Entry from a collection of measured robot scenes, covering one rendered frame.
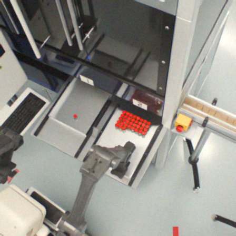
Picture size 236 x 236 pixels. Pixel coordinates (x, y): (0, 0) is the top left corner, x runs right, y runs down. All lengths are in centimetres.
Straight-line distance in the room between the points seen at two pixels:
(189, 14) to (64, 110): 114
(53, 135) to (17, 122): 28
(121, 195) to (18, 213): 146
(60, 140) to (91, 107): 27
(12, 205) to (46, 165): 151
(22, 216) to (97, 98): 94
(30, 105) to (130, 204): 113
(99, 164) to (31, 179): 175
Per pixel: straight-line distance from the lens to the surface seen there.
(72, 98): 206
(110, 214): 270
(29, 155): 296
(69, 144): 194
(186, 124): 180
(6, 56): 203
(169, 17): 119
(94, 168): 117
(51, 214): 170
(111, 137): 192
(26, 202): 143
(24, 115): 216
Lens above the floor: 267
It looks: 66 degrees down
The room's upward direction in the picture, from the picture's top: 8 degrees counter-clockwise
